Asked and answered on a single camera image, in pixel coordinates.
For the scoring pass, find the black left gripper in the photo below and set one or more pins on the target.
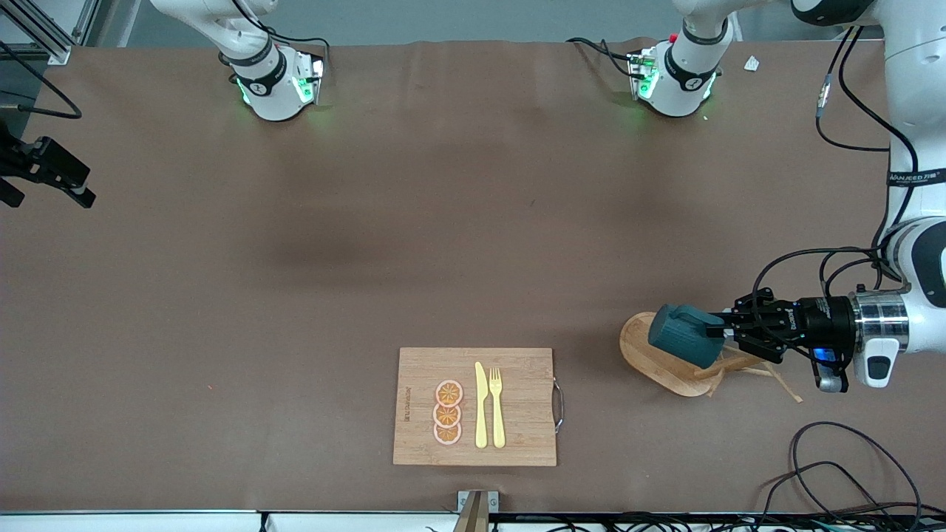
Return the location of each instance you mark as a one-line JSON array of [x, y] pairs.
[[824, 318]]

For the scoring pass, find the wooden cutting board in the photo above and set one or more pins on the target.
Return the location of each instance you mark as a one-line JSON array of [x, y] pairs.
[[525, 414]]

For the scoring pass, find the yellow plastic fork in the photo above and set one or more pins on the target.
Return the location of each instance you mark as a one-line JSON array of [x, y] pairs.
[[498, 421]]

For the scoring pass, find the yellow plastic knife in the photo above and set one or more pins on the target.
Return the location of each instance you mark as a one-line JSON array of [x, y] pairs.
[[481, 414]]

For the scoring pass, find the aluminium frame profile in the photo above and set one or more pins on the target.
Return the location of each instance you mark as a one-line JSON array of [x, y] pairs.
[[55, 53]]

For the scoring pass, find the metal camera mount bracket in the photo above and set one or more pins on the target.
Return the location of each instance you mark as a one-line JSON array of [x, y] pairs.
[[477, 510]]

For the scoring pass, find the orange slice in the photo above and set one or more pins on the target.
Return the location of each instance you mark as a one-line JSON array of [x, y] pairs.
[[448, 393]]

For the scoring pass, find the wooden cup rack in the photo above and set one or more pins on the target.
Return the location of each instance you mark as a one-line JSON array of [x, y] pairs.
[[643, 362]]

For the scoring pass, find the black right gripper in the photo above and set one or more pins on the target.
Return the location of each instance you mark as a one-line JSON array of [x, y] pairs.
[[37, 164]]

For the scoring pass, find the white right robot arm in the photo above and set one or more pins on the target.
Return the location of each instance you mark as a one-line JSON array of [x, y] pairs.
[[273, 96]]

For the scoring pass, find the white paper scrap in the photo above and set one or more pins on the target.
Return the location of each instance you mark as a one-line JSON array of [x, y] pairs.
[[751, 64]]

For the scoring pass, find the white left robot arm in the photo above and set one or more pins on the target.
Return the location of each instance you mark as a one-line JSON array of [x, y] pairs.
[[916, 89]]

